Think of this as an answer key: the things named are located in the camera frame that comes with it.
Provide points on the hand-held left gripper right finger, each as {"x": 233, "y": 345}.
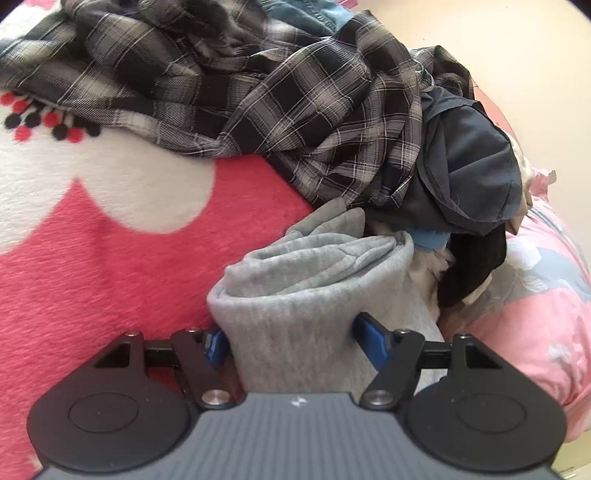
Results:
{"x": 371, "y": 339}

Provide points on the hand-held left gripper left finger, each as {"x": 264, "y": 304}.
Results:
{"x": 216, "y": 348}

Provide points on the grey hoodie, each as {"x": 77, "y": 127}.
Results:
{"x": 300, "y": 304}

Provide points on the dark plaid shirt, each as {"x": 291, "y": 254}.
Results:
{"x": 323, "y": 115}

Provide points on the red floral blanket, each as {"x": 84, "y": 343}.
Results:
{"x": 138, "y": 277}

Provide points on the blue cloth piece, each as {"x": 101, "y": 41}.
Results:
{"x": 429, "y": 241}

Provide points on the black garment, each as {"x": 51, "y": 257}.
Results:
{"x": 475, "y": 263}

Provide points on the pink floral quilt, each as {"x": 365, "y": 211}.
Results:
{"x": 531, "y": 332}

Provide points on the dark navy garment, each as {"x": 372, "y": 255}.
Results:
{"x": 471, "y": 161}

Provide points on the blue denim jeans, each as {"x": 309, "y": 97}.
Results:
{"x": 318, "y": 14}

